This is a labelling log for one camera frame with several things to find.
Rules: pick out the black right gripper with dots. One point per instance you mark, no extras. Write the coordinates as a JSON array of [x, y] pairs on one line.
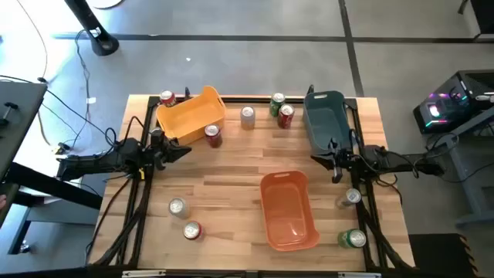
[[345, 160]]

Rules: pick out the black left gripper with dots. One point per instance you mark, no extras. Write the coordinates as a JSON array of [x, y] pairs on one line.
[[162, 152]]

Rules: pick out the red Coca-Cola soda can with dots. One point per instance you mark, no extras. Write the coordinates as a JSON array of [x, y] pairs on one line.
[[213, 136]]

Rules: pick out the yellow plastic bin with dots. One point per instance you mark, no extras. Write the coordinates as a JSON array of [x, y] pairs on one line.
[[189, 116]]

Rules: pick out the dark teal plastic bin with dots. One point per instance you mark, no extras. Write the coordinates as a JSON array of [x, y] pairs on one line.
[[326, 119]]

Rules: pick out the orange plastic bin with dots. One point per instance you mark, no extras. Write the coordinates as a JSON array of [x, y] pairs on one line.
[[287, 216]]

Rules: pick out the green soda can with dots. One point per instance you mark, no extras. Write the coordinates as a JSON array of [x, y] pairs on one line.
[[352, 238], [276, 103]]

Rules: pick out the tan soda can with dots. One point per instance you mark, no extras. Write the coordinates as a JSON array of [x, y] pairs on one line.
[[247, 117]]

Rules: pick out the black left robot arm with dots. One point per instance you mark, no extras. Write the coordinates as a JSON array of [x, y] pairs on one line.
[[96, 162]]

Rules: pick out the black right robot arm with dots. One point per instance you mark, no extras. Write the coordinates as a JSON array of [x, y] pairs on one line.
[[405, 164]]

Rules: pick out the silver soda can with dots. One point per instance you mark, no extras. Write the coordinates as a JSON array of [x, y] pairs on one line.
[[178, 207]]

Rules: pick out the black table clamp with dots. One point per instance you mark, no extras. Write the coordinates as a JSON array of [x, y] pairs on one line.
[[310, 90], [187, 92]]

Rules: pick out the computer tower with RGB lights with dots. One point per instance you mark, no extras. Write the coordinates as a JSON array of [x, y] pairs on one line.
[[444, 108]]

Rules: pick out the black floor stand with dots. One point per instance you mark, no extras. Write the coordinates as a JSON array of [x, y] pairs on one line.
[[101, 42]]

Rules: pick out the desk with grey legs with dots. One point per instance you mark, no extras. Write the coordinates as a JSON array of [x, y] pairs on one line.
[[466, 175]]

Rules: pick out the black box with hazard stripes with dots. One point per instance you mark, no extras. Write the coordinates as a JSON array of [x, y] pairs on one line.
[[436, 255]]

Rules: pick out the grey side table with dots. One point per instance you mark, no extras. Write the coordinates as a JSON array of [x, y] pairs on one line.
[[19, 116]]

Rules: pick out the round flat stand base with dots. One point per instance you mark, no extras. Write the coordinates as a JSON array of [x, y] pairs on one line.
[[110, 3]]

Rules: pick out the black screw clamp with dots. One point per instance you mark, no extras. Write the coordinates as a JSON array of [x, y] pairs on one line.
[[9, 105]]

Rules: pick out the black cabinet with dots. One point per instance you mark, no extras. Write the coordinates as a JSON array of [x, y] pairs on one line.
[[484, 15]]

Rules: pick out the black aluminium table frame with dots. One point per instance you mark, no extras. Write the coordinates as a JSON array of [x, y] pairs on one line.
[[262, 99]]

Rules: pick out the silver metal bracket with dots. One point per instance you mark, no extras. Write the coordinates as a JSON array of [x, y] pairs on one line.
[[359, 275], [143, 273]]

